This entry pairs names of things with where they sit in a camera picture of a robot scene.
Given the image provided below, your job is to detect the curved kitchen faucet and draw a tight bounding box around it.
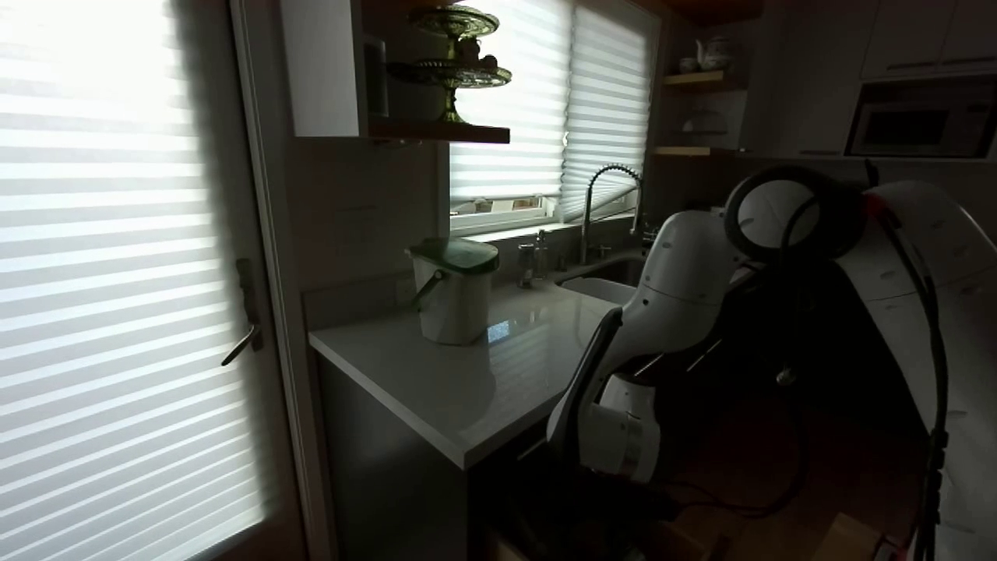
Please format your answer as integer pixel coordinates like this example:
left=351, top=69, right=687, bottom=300
left=576, top=162, right=648, bottom=269

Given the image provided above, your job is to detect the white window blind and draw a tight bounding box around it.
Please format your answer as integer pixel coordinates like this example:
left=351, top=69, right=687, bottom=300
left=559, top=4, right=652, bottom=224
left=446, top=0, right=576, bottom=206

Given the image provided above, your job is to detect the green glass tiered stand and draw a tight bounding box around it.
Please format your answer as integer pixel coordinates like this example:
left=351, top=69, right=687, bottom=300
left=382, top=4, right=513, bottom=129

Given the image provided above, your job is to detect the wooden corner shelf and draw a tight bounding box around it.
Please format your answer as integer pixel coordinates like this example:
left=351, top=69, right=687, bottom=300
left=652, top=63, right=753, bottom=162

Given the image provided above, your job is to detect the large white door blind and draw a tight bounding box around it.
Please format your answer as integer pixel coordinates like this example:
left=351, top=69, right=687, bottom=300
left=0, top=0, right=275, bottom=561

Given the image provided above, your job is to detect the built-in microwave oven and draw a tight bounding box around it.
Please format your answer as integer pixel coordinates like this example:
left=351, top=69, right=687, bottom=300
left=841, top=70, right=997, bottom=164

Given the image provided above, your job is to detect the dark wooden wall shelf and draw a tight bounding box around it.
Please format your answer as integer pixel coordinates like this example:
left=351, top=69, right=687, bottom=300
left=367, top=117, right=513, bottom=145

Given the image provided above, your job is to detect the metal door lever handle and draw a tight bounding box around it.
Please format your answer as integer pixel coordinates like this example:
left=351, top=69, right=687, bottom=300
left=218, top=256, right=265, bottom=370

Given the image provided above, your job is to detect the white wall cabinet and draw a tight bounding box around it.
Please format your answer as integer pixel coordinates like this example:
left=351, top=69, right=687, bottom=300
left=276, top=0, right=367, bottom=142

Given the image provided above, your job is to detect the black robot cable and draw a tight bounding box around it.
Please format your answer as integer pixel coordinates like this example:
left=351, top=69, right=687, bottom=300
left=856, top=189, right=954, bottom=561

